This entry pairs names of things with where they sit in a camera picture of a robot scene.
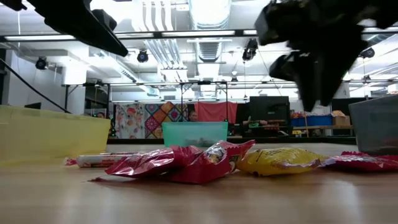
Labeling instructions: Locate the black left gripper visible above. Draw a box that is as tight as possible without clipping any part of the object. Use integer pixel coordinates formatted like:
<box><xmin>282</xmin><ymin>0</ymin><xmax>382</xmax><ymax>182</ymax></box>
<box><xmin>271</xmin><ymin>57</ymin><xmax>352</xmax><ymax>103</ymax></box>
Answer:
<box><xmin>26</xmin><ymin>0</ymin><xmax>129</xmax><ymax>58</ymax></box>

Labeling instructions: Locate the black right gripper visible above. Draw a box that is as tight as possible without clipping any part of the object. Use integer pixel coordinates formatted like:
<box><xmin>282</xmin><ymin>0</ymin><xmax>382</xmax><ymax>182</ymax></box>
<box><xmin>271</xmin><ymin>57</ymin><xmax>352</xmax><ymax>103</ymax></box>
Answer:
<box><xmin>254</xmin><ymin>0</ymin><xmax>368</xmax><ymax>112</ymax></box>

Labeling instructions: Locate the red Skittles packet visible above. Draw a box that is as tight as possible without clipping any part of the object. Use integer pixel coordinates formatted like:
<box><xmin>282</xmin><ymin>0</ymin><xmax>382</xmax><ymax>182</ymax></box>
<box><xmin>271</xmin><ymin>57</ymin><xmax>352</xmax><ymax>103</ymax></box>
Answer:
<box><xmin>88</xmin><ymin>145</ymin><xmax>205</xmax><ymax>183</ymax></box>
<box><xmin>164</xmin><ymin>139</ymin><xmax>256</xmax><ymax>185</ymax></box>
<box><xmin>320</xmin><ymin>151</ymin><xmax>398</xmax><ymax>173</ymax></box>

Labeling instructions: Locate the Smarties candy roll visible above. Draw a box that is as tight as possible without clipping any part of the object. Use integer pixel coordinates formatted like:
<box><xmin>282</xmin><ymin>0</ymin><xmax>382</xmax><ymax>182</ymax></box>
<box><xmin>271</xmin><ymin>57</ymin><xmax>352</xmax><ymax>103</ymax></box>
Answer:
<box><xmin>99</xmin><ymin>151</ymin><xmax>147</xmax><ymax>156</ymax></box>
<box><xmin>63</xmin><ymin>154</ymin><xmax>144</xmax><ymax>169</ymax></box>

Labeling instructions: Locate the yellow candy packet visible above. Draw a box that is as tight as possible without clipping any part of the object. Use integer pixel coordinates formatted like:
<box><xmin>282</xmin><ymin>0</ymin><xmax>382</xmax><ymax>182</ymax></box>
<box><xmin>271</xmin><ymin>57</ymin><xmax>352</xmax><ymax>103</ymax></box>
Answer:
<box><xmin>236</xmin><ymin>147</ymin><xmax>327</xmax><ymax>177</ymax></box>

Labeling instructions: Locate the blue storage bin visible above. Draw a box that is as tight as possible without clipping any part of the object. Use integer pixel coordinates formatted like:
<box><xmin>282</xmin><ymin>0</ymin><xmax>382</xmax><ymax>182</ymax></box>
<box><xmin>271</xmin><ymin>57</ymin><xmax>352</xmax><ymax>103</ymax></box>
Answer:
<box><xmin>290</xmin><ymin>115</ymin><xmax>334</xmax><ymax>127</ymax></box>

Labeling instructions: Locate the brown cardboard box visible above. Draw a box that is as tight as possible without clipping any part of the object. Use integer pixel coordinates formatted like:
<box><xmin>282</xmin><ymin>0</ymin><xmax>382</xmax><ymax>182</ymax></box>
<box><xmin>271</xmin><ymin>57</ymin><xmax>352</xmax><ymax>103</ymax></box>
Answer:
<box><xmin>332</xmin><ymin>114</ymin><xmax>352</xmax><ymax>127</ymax></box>

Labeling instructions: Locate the wooden background table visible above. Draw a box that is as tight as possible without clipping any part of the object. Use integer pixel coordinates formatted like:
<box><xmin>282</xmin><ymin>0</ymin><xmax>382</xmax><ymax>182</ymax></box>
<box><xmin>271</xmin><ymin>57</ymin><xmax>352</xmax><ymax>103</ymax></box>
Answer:
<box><xmin>292</xmin><ymin>125</ymin><xmax>354</xmax><ymax>131</ymax></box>

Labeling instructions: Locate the black computer monitor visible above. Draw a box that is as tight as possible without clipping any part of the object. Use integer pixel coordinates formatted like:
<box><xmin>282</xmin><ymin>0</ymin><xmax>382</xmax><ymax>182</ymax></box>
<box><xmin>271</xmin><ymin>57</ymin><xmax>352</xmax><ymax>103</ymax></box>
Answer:
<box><xmin>248</xmin><ymin>95</ymin><xmax>290</xmax><ymax>123</ymax></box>

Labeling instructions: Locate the grey translucent plastic bin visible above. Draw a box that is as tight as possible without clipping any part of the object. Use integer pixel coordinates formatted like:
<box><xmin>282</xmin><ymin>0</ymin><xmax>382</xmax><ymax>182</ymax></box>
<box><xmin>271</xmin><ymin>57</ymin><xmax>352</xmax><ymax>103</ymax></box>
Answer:
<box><xmin>348</xmin><ymin>95</ymin><xmax>398</xmax><ymax>156</ymax></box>

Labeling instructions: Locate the floral hanging cloth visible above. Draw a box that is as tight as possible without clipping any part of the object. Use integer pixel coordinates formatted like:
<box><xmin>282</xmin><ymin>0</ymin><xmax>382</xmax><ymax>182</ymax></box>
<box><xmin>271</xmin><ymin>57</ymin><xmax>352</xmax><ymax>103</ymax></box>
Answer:
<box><xmin>114</xmin><ymin>103</ymin><xmax>146</xmax><ymax>139</ymax></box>

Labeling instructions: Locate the patchwork hanging quilt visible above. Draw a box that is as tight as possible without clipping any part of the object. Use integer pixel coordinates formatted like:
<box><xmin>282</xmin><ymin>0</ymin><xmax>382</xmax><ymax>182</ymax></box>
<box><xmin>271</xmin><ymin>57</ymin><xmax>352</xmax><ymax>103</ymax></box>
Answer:
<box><xmin>144</xmin><ymin>101</ymin><xmax>190</xmax><ymax>139</ymax></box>

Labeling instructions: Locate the orange hanging cloth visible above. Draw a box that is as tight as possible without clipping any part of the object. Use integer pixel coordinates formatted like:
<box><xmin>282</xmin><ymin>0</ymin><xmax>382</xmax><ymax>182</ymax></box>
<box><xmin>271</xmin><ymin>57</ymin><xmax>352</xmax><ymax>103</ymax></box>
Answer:
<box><xmin>194</xmin><ymin>101</ymin><xmax>239</xmax><ymax>123</ymax></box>

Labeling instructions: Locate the yellow translucent plastic bin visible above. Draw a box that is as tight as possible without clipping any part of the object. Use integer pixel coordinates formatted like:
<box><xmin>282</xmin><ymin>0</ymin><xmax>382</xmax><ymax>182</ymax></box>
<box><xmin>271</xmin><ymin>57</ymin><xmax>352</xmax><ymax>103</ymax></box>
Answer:
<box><xmin>0</xmin><ymin>105</ymin><xmax>112</xmax><ymax>166</ymax></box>

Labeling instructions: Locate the teal translucent plastic bin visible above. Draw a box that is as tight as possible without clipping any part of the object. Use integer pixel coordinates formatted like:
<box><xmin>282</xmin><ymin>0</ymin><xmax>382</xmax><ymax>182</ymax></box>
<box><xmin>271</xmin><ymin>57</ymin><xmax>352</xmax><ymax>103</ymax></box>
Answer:
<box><xmin>161</xmin><ymin>121</ymin><xmax>229</xmax><ymax>148</ymax></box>

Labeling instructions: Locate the black ceiling camera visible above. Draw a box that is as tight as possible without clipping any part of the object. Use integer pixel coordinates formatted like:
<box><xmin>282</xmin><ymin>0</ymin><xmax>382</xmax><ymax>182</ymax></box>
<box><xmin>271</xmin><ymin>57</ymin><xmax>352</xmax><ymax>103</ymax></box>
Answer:
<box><xmin>241</xmin><ymin>38</ymin><xmax>259</xmax><ymax>62</ymax></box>
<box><xmin>136</xmin><ymin>49</ymin><xmax>149</xmax><ymax>64</ymax></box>
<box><xmin>360</xmin><ymin>47</ymin><xmax>376</xmax><ymax>59</ymax></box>
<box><xmin>35</xmin><ymin>56</ymin><xmax>49</xmax><ymax>71</ymax></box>

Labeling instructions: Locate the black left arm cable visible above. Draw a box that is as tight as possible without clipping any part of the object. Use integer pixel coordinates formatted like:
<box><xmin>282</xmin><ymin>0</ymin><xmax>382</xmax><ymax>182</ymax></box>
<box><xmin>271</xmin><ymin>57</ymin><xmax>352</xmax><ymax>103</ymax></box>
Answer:
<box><xmin>0</xmin><ymin>57</ymin><xmax>72</xmax><ymax>114</ymax></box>

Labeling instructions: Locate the silver ventilation duct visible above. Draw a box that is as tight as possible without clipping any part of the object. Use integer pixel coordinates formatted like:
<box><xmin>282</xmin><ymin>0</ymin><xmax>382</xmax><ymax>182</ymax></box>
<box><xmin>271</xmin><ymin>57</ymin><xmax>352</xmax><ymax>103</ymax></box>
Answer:
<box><xmin>188</xmin><ymin>0</ymin><xmax>233</xmax><ymax>63</ymax></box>

